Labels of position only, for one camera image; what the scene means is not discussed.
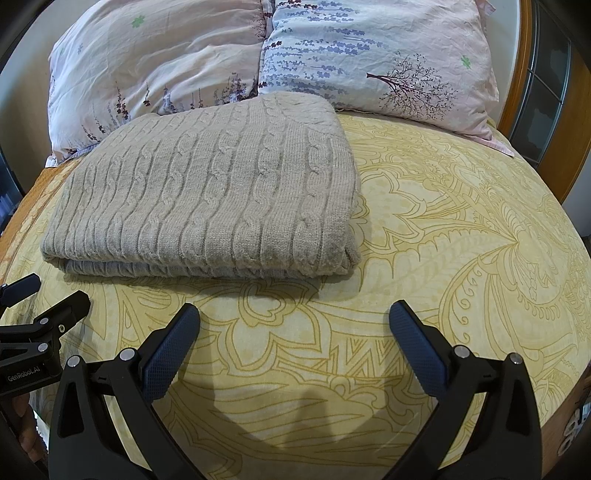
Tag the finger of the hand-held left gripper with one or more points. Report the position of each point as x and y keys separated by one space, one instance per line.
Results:
x=21 y=286
x=64 y=309

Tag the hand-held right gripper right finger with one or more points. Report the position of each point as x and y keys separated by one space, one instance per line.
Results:
x=422 y=355

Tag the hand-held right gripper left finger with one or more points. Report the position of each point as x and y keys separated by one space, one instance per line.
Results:
x=161 y=364

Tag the person's left hand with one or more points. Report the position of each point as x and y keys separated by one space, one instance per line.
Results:
x=27 y=429

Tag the yellow patterned bed sheet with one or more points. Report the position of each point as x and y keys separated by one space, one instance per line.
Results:
x=415 y=277

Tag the orange quilted bed cover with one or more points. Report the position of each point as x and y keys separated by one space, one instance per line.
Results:
x=32 y=194

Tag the brown white patterned cloth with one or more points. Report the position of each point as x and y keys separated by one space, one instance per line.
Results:
x=570 y=429

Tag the wooden headboard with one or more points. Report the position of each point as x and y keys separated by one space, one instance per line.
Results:
x=577 y=152

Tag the pink floral pillow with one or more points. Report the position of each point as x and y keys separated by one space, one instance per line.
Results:
x=152 y=60

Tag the glass panel door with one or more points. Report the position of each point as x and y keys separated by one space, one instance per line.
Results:
x=545 y=92

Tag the tree print pillow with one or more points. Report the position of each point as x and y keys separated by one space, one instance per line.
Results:
x=383 y=60

